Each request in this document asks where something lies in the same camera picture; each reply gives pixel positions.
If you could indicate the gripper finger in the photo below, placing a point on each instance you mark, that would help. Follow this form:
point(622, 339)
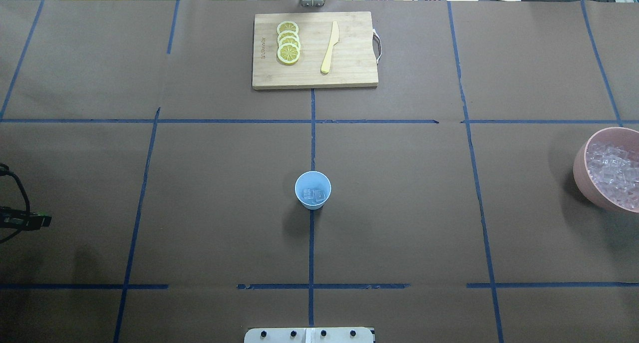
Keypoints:
point(22, 220)

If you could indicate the clear ice cube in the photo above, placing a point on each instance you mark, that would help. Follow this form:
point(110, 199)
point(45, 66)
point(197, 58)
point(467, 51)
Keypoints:
point(307, 195)
point(319, 196)

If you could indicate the light blue cup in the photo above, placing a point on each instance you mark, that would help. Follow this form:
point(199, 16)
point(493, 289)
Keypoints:
point(315, 180)

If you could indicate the clear ice cubes pile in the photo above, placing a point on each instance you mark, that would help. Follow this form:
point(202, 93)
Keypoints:
point(615, 172)

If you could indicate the lemon slice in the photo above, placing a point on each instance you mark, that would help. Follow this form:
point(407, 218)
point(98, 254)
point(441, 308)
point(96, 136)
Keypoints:
point(289, 47)
point(288, 58)
point(288, 36)
point(288, 25)

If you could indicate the white mounting pillar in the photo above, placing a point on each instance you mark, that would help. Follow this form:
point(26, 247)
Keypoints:
point(311, 335)

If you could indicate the yellow plastic knife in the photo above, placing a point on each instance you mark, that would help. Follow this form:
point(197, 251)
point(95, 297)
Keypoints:
point(333, 41)

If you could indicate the wooden cutting board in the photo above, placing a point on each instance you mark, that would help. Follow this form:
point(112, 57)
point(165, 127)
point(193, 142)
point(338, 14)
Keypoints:
point(354, 63)

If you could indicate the pink bowl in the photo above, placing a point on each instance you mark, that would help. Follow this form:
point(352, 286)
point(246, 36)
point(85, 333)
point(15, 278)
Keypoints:
point(619, 136)

